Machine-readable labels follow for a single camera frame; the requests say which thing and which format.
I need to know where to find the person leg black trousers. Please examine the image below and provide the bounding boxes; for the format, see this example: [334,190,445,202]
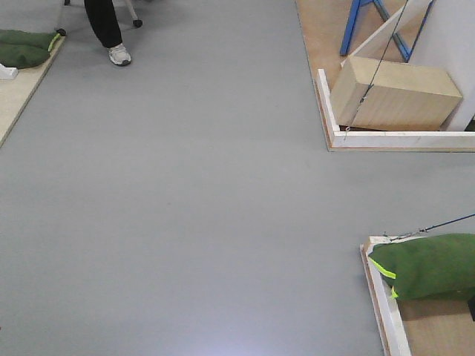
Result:
[84,0,122,48]

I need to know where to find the white wooden base frame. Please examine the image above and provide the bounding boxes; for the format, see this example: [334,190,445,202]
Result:
[313,69,474,153]

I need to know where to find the plywood platform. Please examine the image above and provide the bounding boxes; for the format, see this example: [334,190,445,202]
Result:
[358,243,475,356]
[295,0,475,154]
[1,36,65,146]

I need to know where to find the plywood platform lower right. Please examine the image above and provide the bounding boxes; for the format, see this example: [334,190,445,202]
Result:
[358,243,475,356]

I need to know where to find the blue rope lower right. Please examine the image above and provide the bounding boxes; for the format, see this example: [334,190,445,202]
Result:
[381,213,475,242]

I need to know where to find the light wooden block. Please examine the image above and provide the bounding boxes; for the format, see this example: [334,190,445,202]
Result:
[330,56,462,131]

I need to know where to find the white wall panel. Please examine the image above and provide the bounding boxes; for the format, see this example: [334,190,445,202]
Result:
[410,1,474,131]

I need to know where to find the white wooden brace upper right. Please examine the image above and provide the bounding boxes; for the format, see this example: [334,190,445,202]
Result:
[341,0,428,69]

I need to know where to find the plywood platform left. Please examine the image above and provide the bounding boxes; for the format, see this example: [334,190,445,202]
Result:
[1,36,65,146]

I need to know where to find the white wooden frame lower right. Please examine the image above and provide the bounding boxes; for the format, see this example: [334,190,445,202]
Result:
[360,236,412,356]

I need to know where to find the white bracket piece left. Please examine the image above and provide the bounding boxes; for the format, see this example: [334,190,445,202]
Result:
[0,64,19,80]

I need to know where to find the green sandbag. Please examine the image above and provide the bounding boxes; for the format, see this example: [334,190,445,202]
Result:
[1,30,62,69]
[368,234,474,300]

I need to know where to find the green sandbag top left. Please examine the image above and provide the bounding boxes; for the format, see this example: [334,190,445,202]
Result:
[1,30,62,69]

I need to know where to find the office chair base with casters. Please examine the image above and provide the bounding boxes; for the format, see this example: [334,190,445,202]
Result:
[54,0,143,36]

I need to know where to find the white sneaker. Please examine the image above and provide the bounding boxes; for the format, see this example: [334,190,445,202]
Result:
[108,43,131,67]

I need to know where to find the plywood platform upper right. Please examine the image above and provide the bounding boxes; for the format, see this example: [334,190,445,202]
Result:
[295,0,475,154]

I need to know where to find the green sandbag lower right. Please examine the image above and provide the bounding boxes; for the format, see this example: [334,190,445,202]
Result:
[368,234,474,300]

